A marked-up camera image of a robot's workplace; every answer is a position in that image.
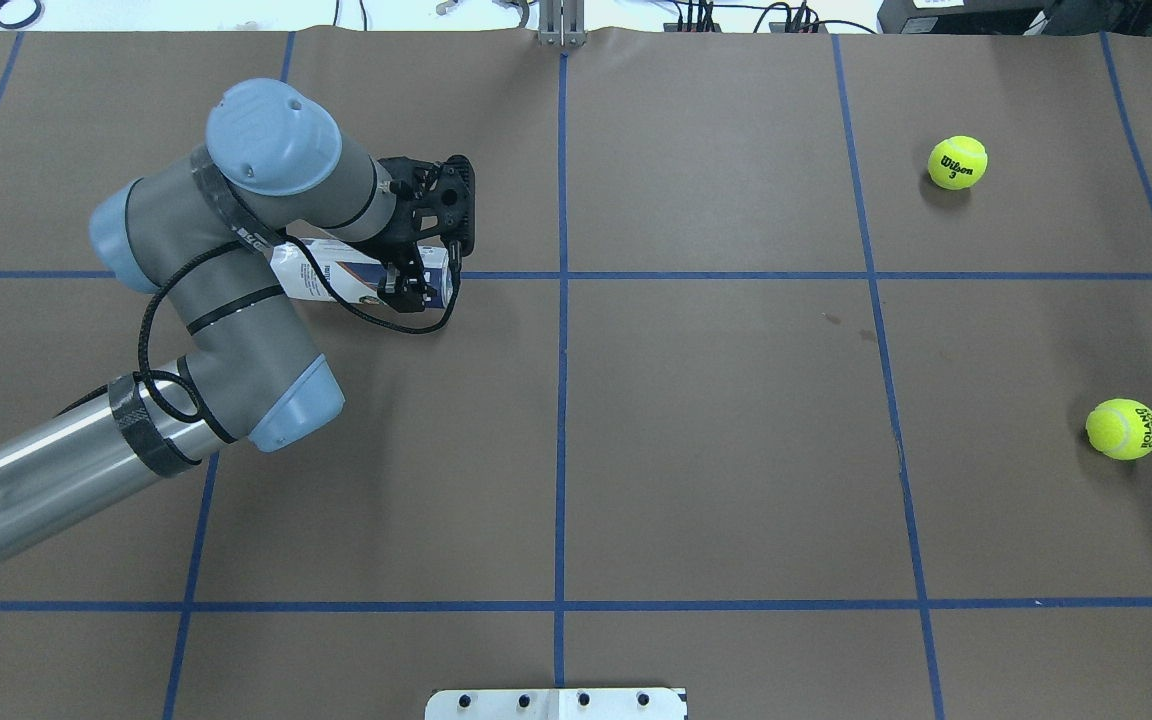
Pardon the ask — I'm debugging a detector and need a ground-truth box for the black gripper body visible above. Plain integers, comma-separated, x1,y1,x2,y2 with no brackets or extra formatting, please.
376,156,476,263

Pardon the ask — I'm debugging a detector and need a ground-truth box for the yellow Wilson tennis ball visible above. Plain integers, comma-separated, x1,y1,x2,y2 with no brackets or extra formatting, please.
927,135,990,191

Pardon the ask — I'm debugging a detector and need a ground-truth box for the yellow Roland Garros tennis ball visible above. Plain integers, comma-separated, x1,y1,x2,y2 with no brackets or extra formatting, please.
1084,397,1152,461

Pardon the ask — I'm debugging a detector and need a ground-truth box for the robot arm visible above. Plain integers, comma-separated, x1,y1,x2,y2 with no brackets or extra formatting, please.
0,77,477,564

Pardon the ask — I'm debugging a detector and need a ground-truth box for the aluminium frame post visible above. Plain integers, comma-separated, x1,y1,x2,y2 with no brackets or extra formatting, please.
536,0,588,50

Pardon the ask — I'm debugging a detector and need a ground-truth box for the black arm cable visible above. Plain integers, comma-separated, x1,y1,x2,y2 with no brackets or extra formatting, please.
136,180,463,426

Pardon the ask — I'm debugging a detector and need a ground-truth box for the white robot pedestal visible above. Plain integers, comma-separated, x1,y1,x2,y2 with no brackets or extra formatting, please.
424,687,690,719

